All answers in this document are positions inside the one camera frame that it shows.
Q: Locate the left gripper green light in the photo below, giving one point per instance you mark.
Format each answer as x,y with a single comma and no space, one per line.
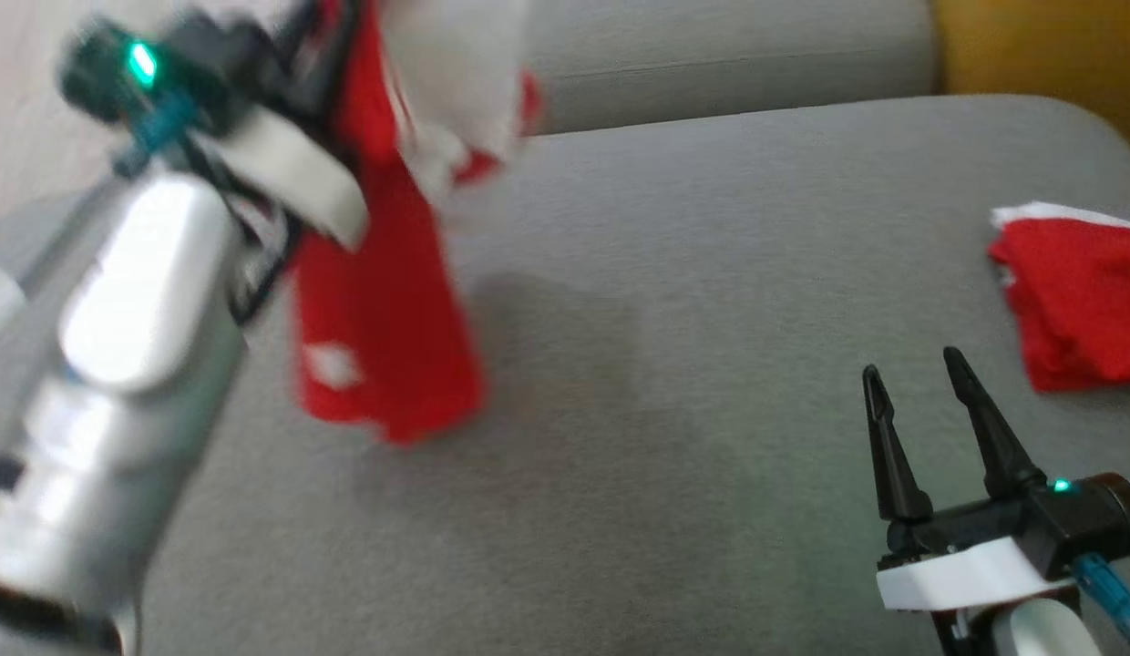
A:
228,109

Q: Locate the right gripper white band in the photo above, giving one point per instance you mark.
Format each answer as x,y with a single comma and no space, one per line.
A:
1002,556

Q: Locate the red cloth garment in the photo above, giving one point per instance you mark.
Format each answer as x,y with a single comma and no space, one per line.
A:
1084,301

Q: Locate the red shorts white striped trim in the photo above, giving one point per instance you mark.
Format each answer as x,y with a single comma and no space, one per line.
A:
383,319

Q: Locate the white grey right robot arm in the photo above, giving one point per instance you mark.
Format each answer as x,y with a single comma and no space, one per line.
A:
1030,633

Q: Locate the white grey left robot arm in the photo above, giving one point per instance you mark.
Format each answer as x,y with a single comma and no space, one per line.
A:
137,301

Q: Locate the grey sofa seat cushion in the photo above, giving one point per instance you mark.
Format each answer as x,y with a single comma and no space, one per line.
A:
665,410

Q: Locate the yellow fabric object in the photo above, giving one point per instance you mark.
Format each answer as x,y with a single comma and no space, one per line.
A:
1048,55

